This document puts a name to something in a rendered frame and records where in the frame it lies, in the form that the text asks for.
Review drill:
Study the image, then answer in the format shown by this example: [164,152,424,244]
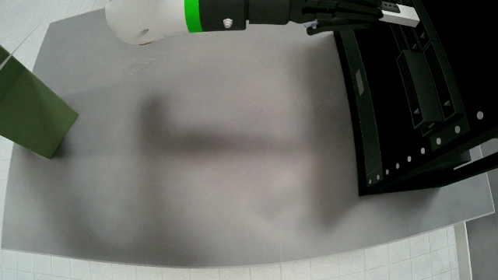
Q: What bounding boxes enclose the black server rack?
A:
[333,0,498,197]

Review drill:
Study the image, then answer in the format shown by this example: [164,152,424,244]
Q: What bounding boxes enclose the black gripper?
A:
[249,0,420,36]

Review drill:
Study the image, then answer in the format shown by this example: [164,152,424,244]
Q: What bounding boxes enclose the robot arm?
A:
[105,0,249,45]

